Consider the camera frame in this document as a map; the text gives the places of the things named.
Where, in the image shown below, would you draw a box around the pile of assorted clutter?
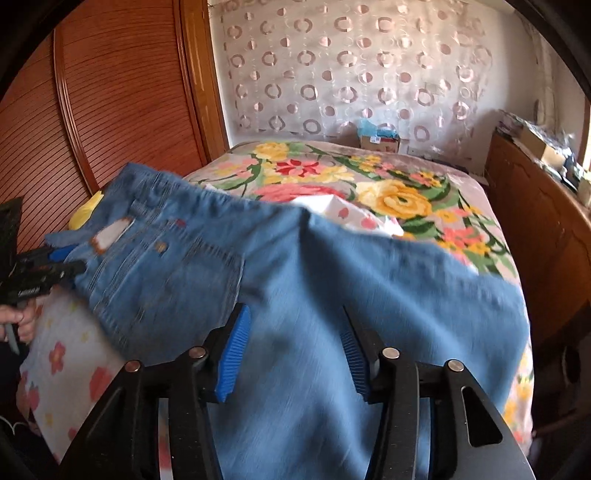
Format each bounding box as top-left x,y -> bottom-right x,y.
499,108 -> 591,195

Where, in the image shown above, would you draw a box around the person's left hand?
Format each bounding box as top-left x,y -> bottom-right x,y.
0,296 -> 39,345

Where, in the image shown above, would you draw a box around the floral blanket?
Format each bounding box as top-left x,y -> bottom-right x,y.
185,141 -> 520,278

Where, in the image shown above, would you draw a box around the white flower print bed sheet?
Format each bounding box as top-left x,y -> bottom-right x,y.
16,182 -> 536,462

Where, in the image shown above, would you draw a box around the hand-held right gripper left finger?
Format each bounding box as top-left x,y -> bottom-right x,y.
60,302 -> 252,480

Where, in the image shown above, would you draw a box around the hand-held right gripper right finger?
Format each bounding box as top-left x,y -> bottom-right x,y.
339,305 -> 536,480

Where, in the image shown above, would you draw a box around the yellow pillow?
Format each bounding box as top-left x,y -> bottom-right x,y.
68,191 -> 105,230

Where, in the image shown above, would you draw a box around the sheer curtain with circles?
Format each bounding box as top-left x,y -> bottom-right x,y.
208,0 -> 546,153

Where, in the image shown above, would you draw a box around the wooden slatted wardrobe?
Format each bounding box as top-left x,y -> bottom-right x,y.
0,0 -> 232,259

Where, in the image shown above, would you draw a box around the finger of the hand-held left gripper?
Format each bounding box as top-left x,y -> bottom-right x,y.
44,261 -> 88,289
28,244 -> 79,265

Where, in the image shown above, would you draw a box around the blue denim pants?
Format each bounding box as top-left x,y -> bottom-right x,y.
44,161 -> 532,480

